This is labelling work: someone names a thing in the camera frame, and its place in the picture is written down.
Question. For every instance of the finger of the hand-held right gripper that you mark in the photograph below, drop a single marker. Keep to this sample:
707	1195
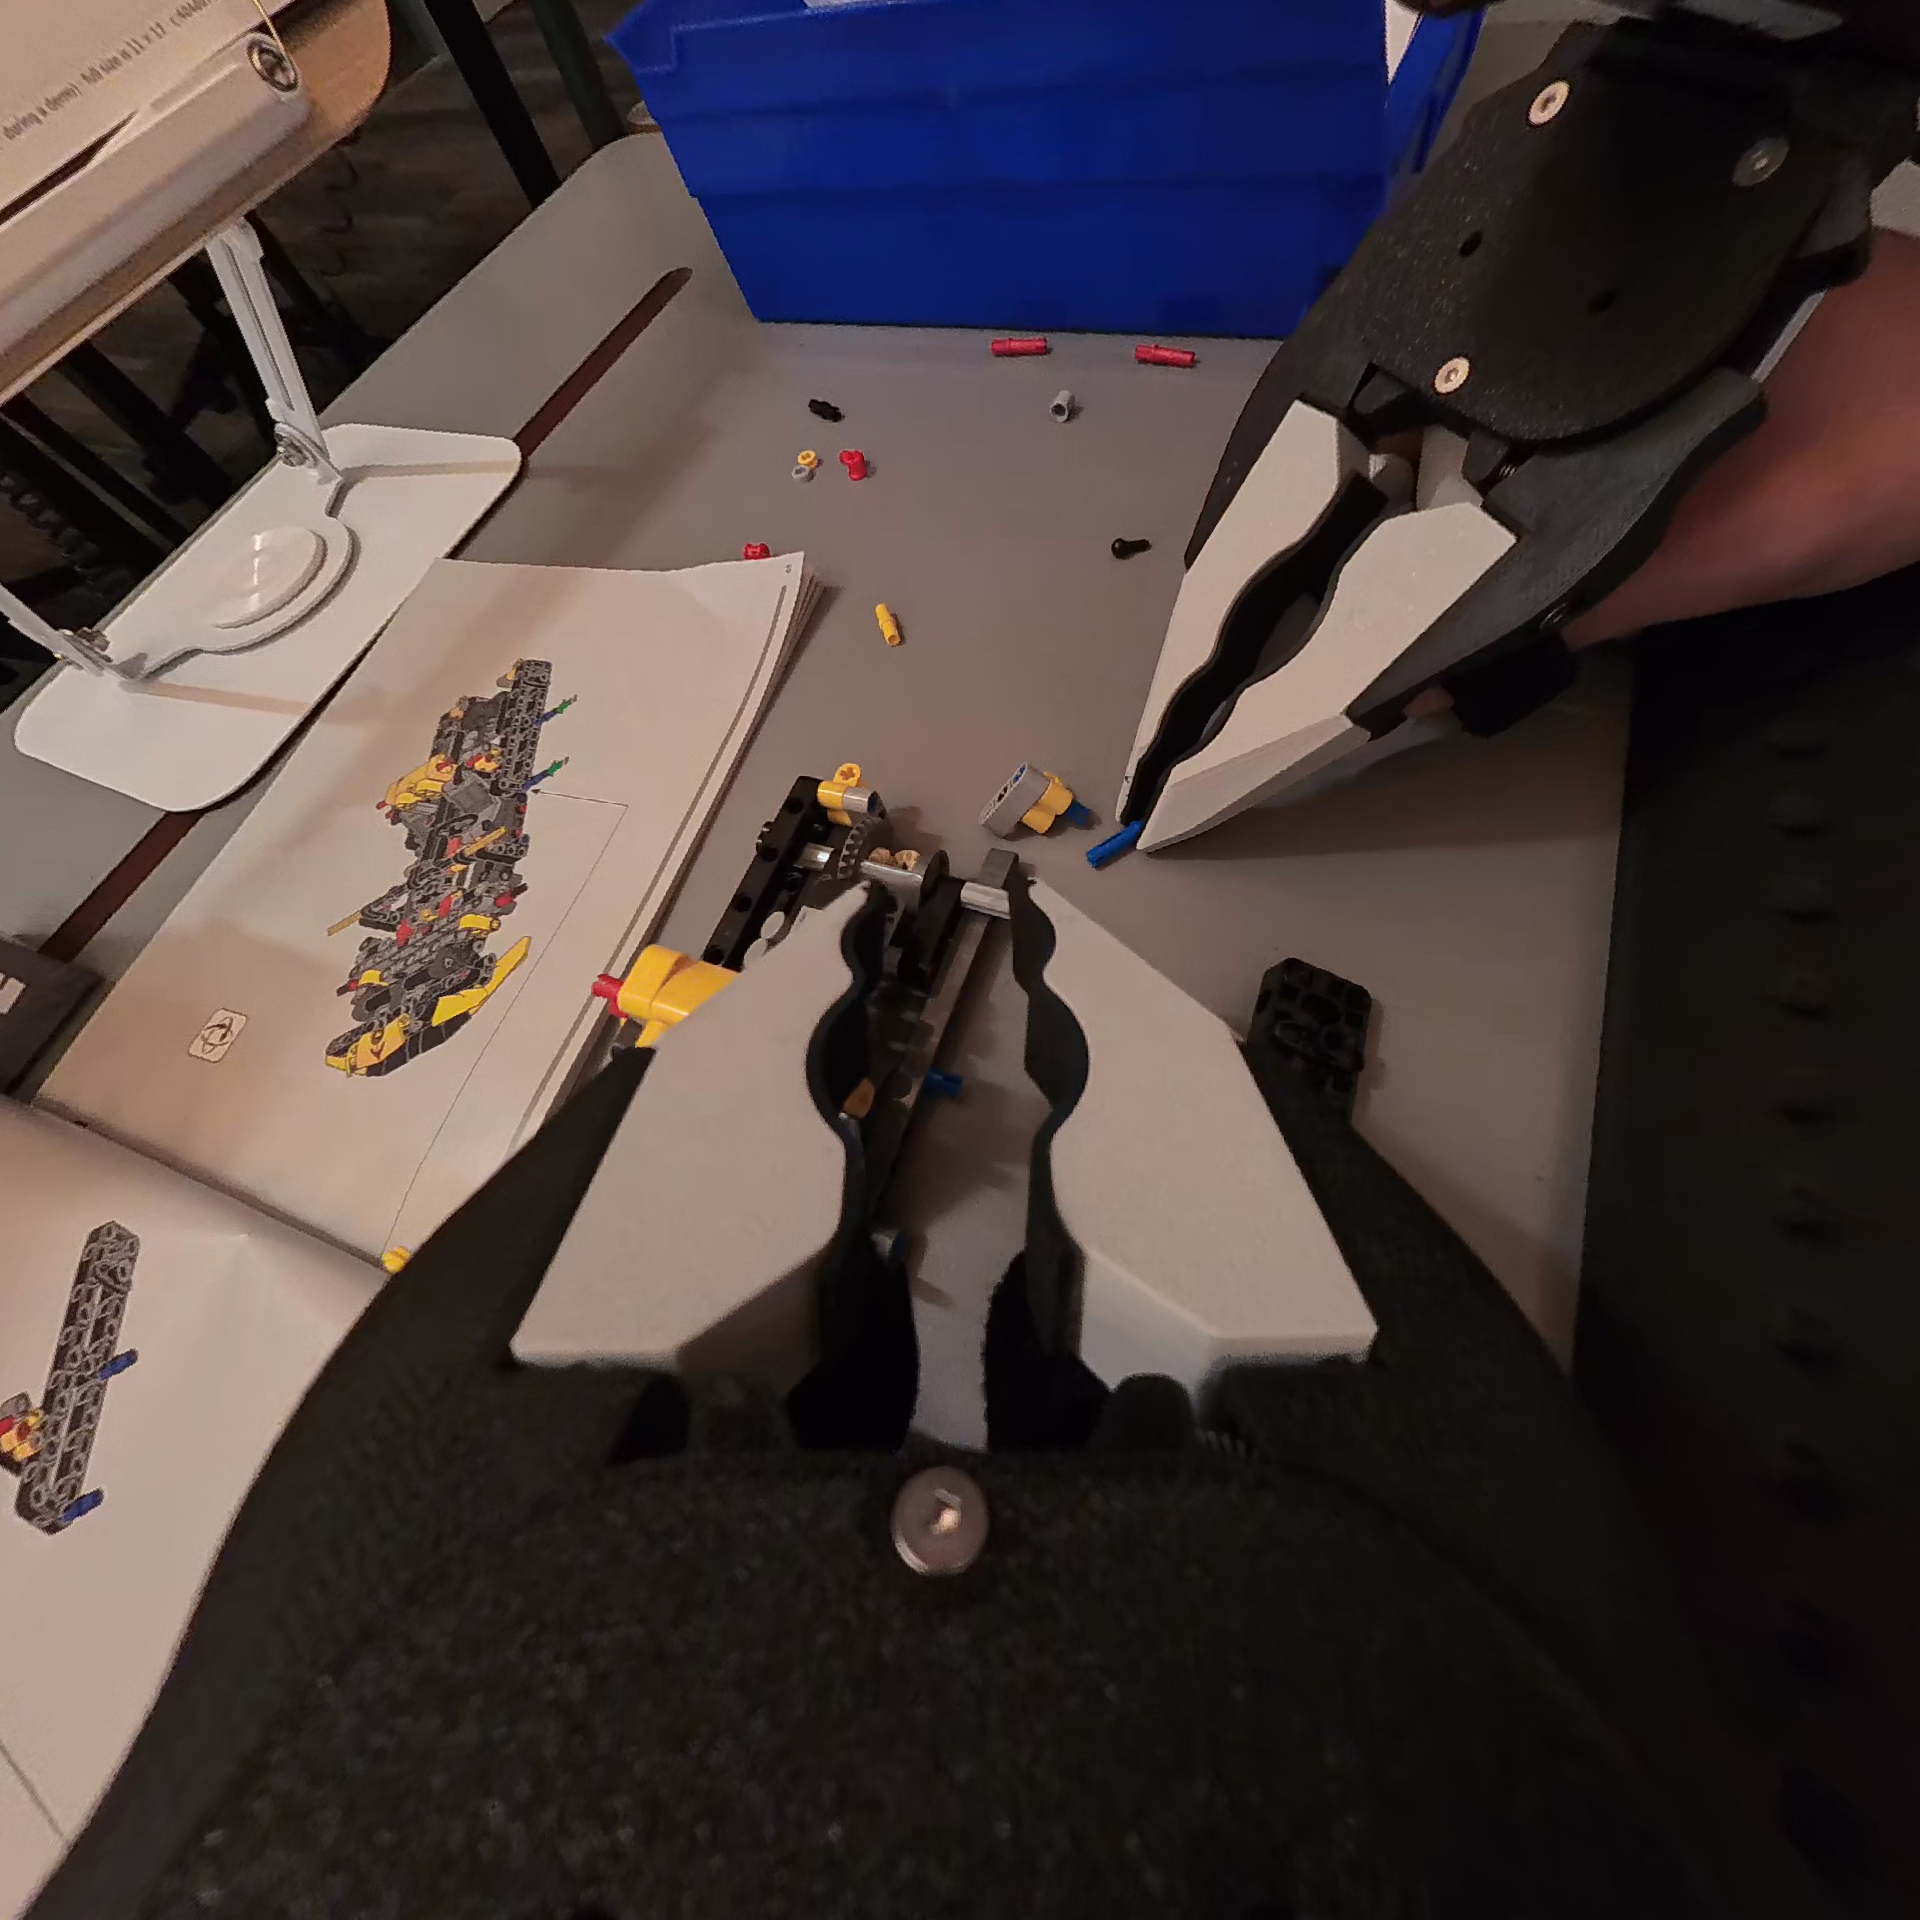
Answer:
1261	524
1351	674

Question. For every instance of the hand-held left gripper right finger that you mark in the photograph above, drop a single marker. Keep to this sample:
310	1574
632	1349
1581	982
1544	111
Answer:
1200	1201

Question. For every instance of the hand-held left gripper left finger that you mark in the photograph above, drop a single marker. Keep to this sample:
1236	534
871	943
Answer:
690	1201

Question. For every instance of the black lego beam blue pins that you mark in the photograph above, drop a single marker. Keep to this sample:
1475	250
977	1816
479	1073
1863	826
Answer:
1309	1034

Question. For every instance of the blue lego pin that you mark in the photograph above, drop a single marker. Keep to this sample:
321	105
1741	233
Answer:
1113	844

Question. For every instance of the small yellow grey lego connector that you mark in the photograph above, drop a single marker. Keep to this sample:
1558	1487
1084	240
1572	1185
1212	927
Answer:
1035	802

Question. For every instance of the black yellow lego car chassis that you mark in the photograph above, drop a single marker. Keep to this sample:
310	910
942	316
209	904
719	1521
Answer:
794	871

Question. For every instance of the scattered loose lego pieces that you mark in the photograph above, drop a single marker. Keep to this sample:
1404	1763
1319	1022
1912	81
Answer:
1020	346

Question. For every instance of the open lego instruction booklet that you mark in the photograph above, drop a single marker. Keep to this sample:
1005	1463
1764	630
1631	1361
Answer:
525	900

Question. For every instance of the person's right hand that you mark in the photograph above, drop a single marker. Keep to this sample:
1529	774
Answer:
1800	480

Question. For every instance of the blue plastic bin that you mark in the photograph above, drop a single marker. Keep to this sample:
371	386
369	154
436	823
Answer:
1020	181

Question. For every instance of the white rounded pad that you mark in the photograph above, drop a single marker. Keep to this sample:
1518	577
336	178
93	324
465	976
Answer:
301	601

